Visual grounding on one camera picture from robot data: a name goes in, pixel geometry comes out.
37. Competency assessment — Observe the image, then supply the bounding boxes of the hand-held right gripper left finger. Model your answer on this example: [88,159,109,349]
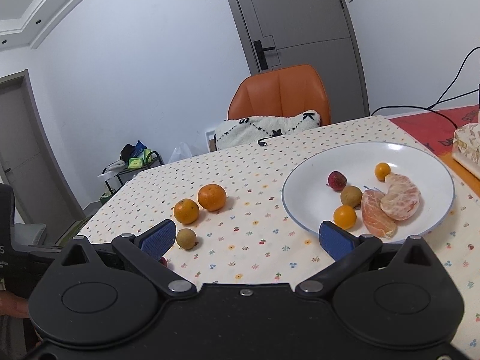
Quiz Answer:
[56,219,197,301]

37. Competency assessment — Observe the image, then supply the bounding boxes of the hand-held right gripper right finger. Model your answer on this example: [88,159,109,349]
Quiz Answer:
[295,220,437,301]

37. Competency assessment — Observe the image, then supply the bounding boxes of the brown longan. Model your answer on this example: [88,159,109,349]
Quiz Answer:
[176,228,197,250]
[340,185,363,208]

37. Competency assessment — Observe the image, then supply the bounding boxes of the small tangerine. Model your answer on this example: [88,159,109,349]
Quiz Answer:
[173,198,200,225]

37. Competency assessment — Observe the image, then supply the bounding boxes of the pinkish peeled orange piece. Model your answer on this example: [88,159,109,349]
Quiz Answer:
[361,189,398,239]

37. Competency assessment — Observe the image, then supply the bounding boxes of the large tangerine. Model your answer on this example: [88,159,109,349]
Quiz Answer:
[197,184,227,212]

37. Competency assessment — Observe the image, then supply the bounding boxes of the pale peeled orange piece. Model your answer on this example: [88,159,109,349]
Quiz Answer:
[380,173,422,221]

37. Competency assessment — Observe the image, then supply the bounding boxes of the white plate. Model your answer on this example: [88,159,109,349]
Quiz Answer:
[281,142,456,244]

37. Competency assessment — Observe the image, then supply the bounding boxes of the person's left hand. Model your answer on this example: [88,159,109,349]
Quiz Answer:
[0,292,31,319]

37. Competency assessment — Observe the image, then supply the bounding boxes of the black rack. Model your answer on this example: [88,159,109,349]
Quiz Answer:
[103,152,164,196]

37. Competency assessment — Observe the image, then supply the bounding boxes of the green yellow packets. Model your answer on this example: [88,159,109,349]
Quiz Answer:
[128,149,153,169]

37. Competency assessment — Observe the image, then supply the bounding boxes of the brown grey door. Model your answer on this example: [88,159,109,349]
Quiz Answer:
[0,69,86,229]

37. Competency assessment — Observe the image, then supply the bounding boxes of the white cloth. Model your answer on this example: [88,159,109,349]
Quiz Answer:
[98,160,127,178]

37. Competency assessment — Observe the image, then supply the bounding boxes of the translucent plastic bag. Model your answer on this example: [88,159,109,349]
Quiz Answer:
[167,142,194,164]

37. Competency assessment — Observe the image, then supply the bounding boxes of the floral tablecloth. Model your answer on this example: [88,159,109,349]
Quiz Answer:
[77,115,480,360]

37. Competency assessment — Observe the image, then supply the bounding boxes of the white cushion with black pattern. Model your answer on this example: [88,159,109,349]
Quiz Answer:
[214,110,322,150]

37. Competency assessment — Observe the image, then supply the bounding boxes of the red orange printed table mat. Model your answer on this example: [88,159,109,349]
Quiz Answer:
[388,106,480,192]

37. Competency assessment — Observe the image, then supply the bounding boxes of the orange chair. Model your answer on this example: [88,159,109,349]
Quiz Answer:
[227,64,332,126]

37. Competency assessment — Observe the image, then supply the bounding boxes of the patterned tissue box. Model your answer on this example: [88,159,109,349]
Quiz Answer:
[452,122,480,179]

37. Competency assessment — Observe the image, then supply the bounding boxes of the black cable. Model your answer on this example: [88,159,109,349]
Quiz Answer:
[370,104,458,129]
[429,47,480,112]

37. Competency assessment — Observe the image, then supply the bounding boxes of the black door lock handle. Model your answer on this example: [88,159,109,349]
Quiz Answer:
[253,40,277,71]

